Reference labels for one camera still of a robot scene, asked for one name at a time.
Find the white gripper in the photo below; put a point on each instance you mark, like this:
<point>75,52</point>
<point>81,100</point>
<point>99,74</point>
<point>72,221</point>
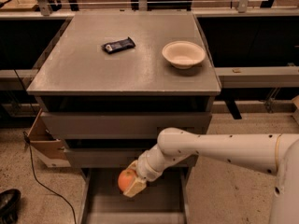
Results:
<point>143,168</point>

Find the orange round fruit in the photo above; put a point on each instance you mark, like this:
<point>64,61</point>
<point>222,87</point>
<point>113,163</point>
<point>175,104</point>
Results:
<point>125,178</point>

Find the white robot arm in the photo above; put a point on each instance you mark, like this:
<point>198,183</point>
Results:
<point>275,153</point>

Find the grey open bottom drawer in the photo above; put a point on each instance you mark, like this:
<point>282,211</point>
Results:
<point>163,201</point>

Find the grey middle drawer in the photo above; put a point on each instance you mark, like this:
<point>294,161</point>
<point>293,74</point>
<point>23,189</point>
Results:
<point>122,157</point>

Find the grey top drawer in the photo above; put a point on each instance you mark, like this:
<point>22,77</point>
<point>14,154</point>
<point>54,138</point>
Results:
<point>119,125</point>

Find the grey drawer cabinet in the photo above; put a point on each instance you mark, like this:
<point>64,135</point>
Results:
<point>80,77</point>

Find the brown cardboard box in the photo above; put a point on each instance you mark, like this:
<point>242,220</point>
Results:
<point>49,150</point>

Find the black shoe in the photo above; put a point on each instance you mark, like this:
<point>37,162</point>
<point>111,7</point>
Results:
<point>9,200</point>

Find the white paper bowl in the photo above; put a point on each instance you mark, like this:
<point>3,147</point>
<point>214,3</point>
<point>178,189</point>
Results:
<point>183,54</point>

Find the dark snack bar wrapper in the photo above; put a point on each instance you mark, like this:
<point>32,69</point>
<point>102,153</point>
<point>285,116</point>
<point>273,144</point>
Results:
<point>117,46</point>

